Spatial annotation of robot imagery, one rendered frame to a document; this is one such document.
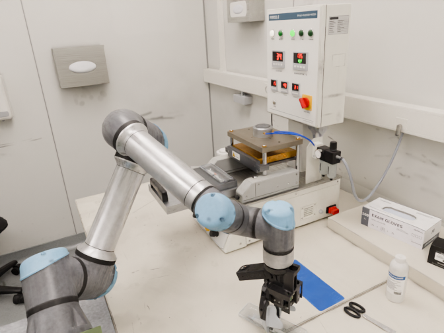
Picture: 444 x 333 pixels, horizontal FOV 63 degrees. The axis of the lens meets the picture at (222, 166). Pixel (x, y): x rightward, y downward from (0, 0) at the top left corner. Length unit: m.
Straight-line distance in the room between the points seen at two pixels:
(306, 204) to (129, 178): 0.72
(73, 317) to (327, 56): 1.10
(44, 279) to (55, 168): 1.86
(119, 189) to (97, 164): 1.77
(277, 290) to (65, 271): 0.52
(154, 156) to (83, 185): 2.02
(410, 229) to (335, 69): 0.61
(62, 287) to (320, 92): 1.01
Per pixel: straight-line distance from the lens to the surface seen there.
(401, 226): 1.39
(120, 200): 1.05
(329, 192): 1.52
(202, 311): 1.14
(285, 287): 0.94
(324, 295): 1.19
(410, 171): 1.59
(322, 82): 1.35
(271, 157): 1.36
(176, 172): 0.81
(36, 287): 0.98
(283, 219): 0.82
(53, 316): 0.96
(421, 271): 1.29
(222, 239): 1.36
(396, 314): 1.19
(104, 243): 1.07
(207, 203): 0.74
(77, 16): 2.66
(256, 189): 1.29
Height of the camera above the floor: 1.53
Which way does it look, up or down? 22 degrees down
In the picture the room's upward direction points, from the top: 3 degrees counter-clockwise
